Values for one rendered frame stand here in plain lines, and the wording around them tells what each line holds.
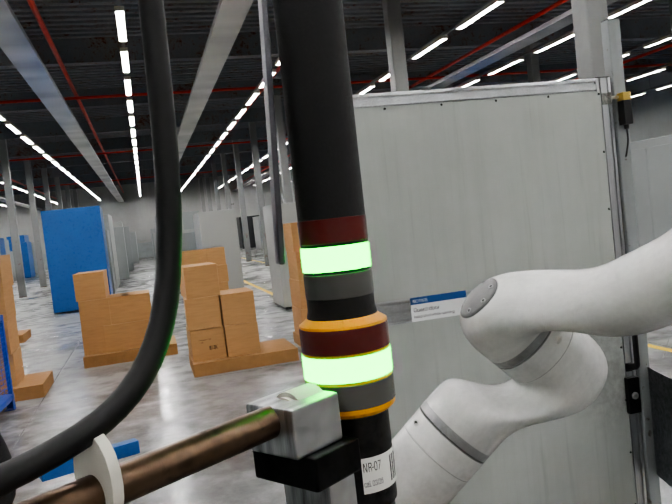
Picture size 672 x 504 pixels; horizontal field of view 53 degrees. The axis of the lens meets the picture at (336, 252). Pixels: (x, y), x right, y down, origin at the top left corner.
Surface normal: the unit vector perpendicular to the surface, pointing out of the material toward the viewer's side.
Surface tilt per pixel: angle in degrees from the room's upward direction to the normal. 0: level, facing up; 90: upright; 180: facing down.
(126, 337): 90
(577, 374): 95
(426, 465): 79
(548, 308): 63
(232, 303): 90
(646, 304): 108
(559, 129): 90
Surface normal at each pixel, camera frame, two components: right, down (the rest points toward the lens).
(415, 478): -0.24, -0.11
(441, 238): 0.24, 0.01
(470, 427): -0.06, 0.00
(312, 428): 0.75, -0.05
